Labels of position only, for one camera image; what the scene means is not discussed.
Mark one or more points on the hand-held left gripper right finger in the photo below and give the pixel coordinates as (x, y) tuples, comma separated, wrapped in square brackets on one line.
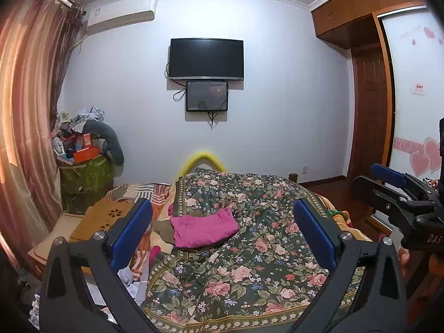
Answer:
[(315, 232)]

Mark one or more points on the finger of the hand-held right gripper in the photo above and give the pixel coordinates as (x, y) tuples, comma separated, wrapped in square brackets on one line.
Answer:
[(388, 175), (378, 194)]

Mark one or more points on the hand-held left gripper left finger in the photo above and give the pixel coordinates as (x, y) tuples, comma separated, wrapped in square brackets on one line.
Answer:
[(133, 229)]

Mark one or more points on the pink pants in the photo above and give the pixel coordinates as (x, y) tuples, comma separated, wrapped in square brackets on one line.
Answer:
[(204, 230)]

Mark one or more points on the olive green pants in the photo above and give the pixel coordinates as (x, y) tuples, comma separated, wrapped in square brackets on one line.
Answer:
[(162, 230)]

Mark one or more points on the person's right hand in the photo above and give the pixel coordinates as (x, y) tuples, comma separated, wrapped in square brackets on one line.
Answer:
[(404, 260)]

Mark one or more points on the wooden board with flower cutouts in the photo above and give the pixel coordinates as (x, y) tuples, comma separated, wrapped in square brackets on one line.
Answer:
[(100, 215)]

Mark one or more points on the striped patchwork bedsheet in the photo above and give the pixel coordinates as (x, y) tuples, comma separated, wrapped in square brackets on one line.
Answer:
[(152, 194)]

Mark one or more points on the white crumpled cloth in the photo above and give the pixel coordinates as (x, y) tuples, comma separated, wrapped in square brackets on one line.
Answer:
[(128, 277)]

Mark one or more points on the white sliding door with hearts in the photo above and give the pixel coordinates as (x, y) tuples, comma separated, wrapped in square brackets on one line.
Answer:
[(409, 118)]

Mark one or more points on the green covered bin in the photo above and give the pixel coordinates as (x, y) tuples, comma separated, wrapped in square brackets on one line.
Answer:
[(86, 180)]

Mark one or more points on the floral blanket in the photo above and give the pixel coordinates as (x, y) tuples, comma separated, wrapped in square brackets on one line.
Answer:
[(249, 270)]

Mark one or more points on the orange box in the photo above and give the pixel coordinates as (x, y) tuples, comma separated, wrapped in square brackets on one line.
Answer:
[(86, 154)]

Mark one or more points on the grey plush pillow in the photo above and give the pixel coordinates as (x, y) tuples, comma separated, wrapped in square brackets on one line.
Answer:
[(111, 142)]

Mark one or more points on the small red white label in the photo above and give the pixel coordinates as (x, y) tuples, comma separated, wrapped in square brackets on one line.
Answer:
[(420, 88)]

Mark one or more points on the small red carton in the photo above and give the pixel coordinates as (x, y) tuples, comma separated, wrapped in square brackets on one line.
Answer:
[(87, 140)]

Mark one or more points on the yellow pillow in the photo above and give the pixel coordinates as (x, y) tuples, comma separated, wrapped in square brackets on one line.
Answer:
[(203, 153)]

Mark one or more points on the pile of clothes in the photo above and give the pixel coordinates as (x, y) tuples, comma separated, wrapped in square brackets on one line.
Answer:
[(79, 118)]

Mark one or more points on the small black monitor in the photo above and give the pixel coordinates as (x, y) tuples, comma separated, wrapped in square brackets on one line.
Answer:
[(207, 95)]

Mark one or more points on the striped brown curtain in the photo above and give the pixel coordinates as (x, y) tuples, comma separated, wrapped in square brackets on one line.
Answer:
[(27, 111)]

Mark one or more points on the wooden wardrobe cabinet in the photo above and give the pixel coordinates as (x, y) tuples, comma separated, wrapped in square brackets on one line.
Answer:
[(347, 17)]

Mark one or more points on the white air conditioner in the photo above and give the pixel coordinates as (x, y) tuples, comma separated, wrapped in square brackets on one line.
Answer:
[(118, 15)]

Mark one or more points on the black wall television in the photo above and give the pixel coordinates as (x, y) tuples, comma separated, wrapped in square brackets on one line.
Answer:
[(206, 57)]

